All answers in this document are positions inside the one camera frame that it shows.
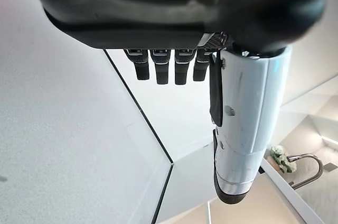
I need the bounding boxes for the dark metal arched faucet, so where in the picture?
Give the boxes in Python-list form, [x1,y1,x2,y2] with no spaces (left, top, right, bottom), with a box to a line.
[286,153,324,191]

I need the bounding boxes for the white flowers in pot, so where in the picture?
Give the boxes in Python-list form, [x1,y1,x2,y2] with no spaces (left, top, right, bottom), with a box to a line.
[270,144,298,174]

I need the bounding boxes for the black white robot left hand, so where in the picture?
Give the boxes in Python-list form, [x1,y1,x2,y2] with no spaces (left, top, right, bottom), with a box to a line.
[25,0,328,205]

